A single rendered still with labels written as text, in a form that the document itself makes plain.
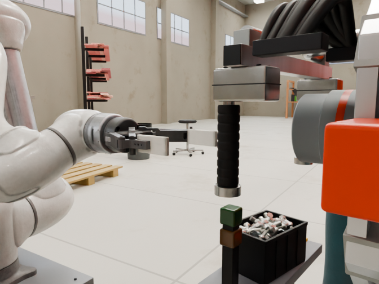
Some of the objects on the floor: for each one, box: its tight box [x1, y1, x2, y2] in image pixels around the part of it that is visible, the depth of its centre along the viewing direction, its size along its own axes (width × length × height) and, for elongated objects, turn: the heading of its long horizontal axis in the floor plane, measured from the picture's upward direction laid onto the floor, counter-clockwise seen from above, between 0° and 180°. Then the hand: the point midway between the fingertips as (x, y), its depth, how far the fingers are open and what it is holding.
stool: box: [173, 119, 204, 157], centre depth 553 cm, size 52×55×58 cm
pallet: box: [61, 162, 123, 186], centre depth 366 cm, size 116×80×10 cm
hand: (189, 142), depth 58 cm, fingers open, 13 cm apart
